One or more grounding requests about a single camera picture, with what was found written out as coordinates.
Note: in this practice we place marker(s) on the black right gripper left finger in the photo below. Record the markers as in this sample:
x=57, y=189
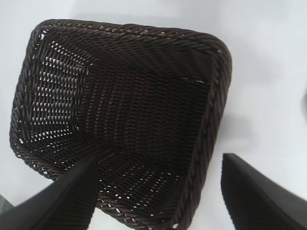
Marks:
x=52, y=206

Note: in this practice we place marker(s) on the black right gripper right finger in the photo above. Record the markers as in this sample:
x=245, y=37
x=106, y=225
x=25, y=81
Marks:
x=259, y=201

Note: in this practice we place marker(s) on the dark brown woven basket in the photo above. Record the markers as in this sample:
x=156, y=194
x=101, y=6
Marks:
x=144, y=107

